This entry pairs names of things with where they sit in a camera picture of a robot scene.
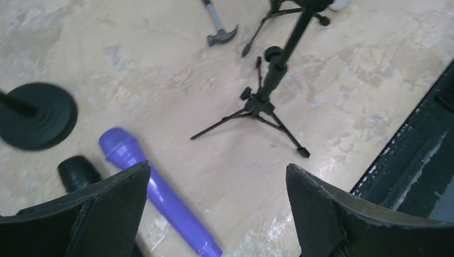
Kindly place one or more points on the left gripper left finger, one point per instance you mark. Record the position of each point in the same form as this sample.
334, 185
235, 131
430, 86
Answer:
99, 220

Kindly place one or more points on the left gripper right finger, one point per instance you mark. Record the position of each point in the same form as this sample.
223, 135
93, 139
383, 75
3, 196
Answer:
332, 222

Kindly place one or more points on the purple microphone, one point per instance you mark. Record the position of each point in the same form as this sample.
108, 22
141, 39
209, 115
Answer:
123, 150

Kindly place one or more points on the black round-base mic stand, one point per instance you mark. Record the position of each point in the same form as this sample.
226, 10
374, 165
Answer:
37, 116

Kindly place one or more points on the black tripod stand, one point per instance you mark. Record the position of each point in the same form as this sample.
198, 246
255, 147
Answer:
258, 105

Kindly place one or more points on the black tripod stand shock mount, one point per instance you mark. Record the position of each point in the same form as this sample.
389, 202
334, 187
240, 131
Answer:
275, 11

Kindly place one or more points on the black wireless microphone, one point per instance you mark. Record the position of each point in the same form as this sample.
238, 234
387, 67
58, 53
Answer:
77, 172

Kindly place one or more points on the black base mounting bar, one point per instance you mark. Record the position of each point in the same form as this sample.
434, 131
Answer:
413, 174

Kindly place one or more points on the small claw hammer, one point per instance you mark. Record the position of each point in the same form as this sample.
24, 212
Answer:
222, 36

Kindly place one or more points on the white PVC pipe frame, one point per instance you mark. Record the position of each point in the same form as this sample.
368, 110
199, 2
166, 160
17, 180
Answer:
338, 5

